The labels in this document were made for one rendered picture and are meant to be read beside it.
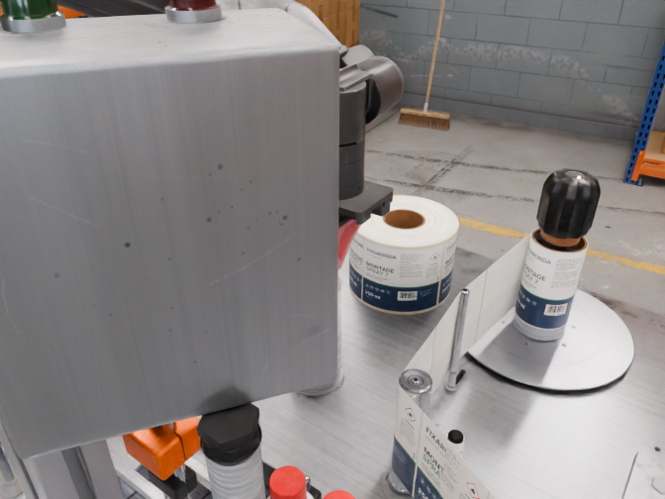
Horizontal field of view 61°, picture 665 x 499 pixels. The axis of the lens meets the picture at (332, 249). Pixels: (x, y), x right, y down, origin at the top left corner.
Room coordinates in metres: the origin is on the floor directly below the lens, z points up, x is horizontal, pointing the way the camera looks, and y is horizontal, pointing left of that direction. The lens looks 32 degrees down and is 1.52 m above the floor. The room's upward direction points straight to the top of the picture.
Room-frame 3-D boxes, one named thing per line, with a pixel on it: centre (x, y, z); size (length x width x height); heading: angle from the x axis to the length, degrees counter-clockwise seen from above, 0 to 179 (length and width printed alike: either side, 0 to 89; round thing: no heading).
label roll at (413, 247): (0.92, -0.13, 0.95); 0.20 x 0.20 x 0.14
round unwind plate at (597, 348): (0.77, -0.36, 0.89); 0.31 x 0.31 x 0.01
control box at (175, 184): (0.26, 0.09, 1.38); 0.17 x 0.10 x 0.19; 109
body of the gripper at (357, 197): (0.52, 0.00, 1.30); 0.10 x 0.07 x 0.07; 55
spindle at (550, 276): (0.77, -0.36, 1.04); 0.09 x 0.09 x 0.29
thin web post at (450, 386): (0.63, -0.18, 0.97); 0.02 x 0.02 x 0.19
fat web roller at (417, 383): (0.46, -0.09, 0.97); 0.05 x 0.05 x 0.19
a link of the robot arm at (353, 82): (0.52, -0.01, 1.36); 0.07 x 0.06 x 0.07; 151
